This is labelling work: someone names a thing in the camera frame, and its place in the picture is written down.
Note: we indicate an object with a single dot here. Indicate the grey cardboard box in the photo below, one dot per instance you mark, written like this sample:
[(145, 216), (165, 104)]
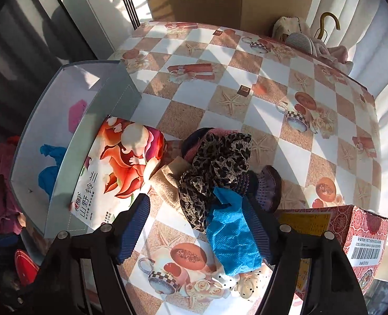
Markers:
[(115, 92)]

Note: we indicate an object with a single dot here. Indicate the red patterned carton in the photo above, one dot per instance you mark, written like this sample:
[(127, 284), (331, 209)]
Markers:
[(361, 229)]

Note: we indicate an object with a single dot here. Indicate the leopard print scarf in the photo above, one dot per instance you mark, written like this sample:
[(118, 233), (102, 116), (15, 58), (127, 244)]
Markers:
[(213, 167)]

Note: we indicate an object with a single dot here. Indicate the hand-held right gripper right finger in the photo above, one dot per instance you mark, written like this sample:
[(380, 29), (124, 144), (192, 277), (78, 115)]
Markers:
[(261, 233)]

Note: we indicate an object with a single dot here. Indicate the floral tissue pack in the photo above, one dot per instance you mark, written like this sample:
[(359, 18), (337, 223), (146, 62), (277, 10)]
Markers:
[(115, 170)]

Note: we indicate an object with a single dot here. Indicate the purple knitted item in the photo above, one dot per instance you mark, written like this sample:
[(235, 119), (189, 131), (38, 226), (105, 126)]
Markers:
[(268, 183)]

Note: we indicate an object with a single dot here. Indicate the white polka dot cloth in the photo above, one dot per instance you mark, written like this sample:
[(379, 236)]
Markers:
[(249, 282)]

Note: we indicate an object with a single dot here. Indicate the blue plastic shoe cover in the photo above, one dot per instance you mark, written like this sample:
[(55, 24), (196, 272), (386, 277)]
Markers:
[(48, 180), (51, 152), (233, 236)]

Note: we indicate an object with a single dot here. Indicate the pile of pale clothes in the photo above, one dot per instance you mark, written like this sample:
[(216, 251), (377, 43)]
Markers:
[(331, 51)]

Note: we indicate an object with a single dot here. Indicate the dark and pink cloth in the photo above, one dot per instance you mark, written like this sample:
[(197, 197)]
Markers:
[(194, 141)]

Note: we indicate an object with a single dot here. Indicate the red plastic stool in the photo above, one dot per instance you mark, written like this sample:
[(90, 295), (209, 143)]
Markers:
[(25, 265)]

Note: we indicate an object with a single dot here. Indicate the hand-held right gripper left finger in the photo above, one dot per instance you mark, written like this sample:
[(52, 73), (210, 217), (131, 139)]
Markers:
[(135, 226)]

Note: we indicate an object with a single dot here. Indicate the grey striped cap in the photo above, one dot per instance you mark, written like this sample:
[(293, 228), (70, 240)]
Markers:
[(299, 42)]

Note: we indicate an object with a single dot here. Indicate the beige towel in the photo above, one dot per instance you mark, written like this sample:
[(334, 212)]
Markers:
[(171, 180)]

